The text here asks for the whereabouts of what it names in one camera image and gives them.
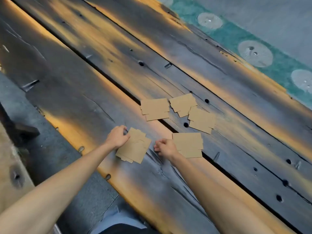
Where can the person's left hand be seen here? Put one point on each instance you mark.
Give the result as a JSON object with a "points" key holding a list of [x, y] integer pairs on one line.
{"points": [[116, 138]]}

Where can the person's right hand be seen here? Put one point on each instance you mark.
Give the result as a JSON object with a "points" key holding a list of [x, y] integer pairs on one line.
{"points": [[167, 148]]}

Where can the person's left thumb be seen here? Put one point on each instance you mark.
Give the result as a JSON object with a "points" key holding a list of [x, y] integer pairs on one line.
{"points": [[126, 137]]}

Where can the person's right fingers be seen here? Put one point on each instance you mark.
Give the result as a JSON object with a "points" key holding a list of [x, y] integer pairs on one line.
{"points": [[158, 146]]}

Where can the pile of brown cardboard pieces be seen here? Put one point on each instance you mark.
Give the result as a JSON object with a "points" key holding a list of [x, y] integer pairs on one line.
{"points": [[182, 103], [136, 148], [189, 143], [154, 108], [202, 120]]}

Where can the person's left forearm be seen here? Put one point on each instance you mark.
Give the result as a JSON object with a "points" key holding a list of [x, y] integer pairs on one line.
{"points": [[56, 187]]}

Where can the person's right forearm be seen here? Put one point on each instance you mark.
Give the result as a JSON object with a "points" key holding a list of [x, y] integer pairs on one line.
{"points": [[219, 197]]}

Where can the person's grey garment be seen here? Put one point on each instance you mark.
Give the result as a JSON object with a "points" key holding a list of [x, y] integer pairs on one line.
{"points": [[119, 215]]}

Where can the person's dark trousers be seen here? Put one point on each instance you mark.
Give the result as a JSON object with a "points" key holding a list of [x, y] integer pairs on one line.
{"points": [[126, 229]]}

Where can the light wooden plank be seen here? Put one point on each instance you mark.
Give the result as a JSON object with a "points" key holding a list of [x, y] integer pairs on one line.
{"points": [[12, 173]]}

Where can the green strip with grey circles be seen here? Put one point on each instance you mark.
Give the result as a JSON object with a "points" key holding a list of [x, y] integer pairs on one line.
{"points": [[243, 43]]}

